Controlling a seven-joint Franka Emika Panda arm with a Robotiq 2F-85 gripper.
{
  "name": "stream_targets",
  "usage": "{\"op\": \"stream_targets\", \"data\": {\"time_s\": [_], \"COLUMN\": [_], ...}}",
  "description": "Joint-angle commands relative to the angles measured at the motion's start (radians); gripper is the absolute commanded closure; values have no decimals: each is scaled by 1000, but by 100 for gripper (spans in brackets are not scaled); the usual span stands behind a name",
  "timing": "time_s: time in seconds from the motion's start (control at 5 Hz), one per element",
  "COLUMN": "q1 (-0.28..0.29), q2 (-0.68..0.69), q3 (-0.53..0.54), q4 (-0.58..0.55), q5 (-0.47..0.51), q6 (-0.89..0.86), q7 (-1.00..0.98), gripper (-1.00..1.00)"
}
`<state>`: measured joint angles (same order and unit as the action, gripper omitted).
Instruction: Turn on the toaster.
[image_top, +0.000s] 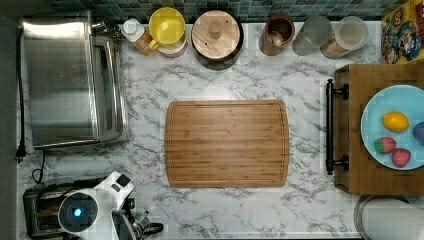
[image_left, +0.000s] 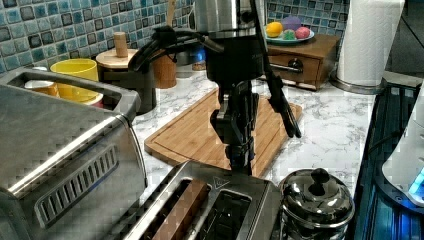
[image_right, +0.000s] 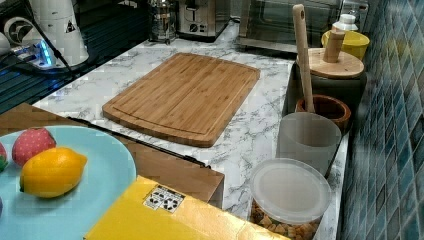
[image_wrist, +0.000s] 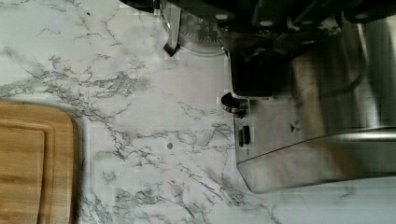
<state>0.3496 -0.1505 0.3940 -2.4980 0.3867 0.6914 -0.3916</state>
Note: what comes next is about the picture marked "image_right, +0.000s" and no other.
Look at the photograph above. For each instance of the red fruit at plate edge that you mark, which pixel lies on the red fruit at plate edge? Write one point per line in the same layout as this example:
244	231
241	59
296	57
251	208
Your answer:
3	158

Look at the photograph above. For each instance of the brown cardboard box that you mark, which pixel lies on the brown cardboard box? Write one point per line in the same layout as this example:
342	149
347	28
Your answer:
180	172

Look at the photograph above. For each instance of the yellow bowl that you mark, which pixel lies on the yellow bowl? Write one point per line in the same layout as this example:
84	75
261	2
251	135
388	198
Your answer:
344	45

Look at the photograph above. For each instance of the long wooden pestle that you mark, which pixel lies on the long wooden pestle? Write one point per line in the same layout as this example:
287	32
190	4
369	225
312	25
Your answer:
303	57

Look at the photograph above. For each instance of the silver toaster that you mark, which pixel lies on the silver toaster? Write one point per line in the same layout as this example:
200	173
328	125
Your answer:
202	20

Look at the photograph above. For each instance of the yellow cardboard box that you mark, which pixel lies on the yellow cardboard box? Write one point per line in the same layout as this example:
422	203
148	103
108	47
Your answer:
148	210

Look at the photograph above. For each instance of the yellow lemon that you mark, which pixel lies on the yellow lemon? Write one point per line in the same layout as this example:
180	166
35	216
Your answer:
52	172

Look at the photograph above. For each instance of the bamboo cutting board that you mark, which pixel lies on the bamboo cutting board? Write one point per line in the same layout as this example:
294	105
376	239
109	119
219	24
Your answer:
188	99

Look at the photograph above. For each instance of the frosted plastic cup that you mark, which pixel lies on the frosted plastic cup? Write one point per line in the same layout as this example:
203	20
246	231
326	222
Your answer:
309	138

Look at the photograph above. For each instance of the clear snack jar white lid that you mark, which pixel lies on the clear snack jar white lid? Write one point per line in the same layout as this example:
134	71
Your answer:
289	198

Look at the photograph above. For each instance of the light blue plate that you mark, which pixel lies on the light blue plate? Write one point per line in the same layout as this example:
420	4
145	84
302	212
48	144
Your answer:
109	170

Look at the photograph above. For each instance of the white bottle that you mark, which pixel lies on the white bottle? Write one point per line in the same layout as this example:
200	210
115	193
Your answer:
346	22

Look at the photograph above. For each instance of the glass french press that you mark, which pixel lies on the glass french press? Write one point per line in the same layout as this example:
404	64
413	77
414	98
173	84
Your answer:
162	21

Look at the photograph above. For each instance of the dark pot with wooden lid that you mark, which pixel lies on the dark pot with wooden lid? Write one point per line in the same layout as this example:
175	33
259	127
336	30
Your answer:
343	69

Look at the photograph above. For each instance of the brown wooden bowl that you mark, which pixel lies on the brown wooden bowl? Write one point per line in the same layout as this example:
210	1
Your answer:
333	109

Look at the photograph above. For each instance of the red strawberry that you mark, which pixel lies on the red strawberry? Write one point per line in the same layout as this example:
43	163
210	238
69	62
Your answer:
30	143

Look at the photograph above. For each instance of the silver toaster oven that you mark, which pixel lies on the silver toaster oven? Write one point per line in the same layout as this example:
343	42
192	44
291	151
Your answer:
269	23

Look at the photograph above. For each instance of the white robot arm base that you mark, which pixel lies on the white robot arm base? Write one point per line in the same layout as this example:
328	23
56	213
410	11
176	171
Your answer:
50	37

